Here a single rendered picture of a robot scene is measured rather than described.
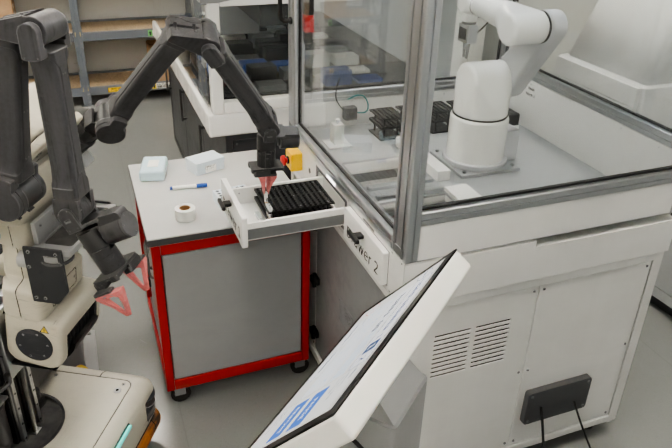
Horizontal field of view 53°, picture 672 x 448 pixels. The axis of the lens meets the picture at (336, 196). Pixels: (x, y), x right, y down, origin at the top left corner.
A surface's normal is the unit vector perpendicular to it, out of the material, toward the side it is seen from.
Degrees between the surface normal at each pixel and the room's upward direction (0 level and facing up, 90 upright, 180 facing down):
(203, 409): 1
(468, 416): 90
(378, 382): 40
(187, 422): 1
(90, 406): 0
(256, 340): 90
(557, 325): 90
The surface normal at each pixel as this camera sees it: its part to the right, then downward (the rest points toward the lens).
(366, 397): 0.58, -0.53
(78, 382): 0.03, -0.89
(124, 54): 0.36, 0.43
